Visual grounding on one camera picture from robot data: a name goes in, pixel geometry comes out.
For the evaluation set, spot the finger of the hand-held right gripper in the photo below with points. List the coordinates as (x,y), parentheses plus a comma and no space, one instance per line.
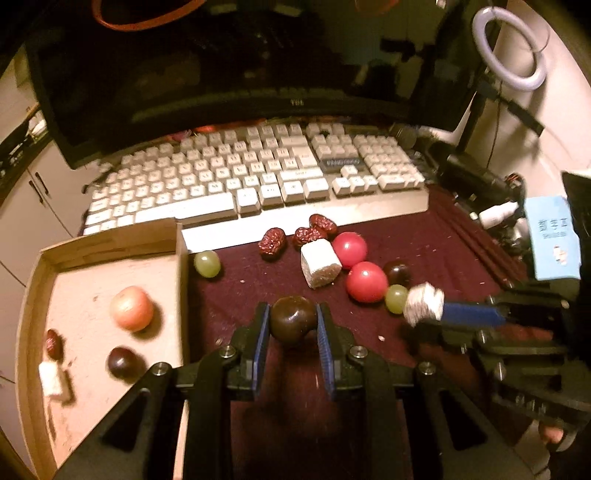
(508,344)
(471,314)

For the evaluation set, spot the white crumbly block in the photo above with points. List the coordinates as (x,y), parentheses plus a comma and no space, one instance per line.
(424,303)
(321,264)
(54,381)

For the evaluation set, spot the white kitchen cabinet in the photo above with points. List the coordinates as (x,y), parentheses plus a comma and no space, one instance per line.
(27,230)

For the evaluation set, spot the dried red date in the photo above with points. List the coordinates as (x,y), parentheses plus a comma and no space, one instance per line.
(272,243)
(54,345)
(324,224)
(307,237)

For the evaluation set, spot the cardboard box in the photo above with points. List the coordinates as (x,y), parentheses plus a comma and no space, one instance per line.
(83,277)

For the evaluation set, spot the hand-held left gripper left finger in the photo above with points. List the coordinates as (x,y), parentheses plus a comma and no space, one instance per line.
(261,350)

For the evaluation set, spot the black microphone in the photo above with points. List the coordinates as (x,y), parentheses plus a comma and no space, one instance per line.
(404,136)

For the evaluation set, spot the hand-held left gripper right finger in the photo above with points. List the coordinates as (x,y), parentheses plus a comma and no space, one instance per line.
(327,355)

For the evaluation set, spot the red tomato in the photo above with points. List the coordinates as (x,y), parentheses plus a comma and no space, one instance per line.
(350,249)
(367,281)

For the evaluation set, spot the black computer monitor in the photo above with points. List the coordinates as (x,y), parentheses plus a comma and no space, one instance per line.
(231,69)

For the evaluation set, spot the person's right hand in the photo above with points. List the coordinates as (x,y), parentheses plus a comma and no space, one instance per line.
(551,434)

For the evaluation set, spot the dark red cloth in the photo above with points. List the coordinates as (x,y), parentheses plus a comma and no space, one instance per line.
(438,249)

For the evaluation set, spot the small orange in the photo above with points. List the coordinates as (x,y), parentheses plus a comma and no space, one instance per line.
(132,308)

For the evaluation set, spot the small white bottle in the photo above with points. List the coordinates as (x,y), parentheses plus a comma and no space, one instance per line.
(496,214)

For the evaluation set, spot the dark purple plum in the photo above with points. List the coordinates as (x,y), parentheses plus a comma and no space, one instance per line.
(293,319)
(398,272)
(123,363)

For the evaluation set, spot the white computer keyboard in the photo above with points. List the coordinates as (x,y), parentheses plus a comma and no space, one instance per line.
(369,207)

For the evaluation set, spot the green grape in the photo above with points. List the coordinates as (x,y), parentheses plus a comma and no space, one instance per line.
(396,300)
(207,264)

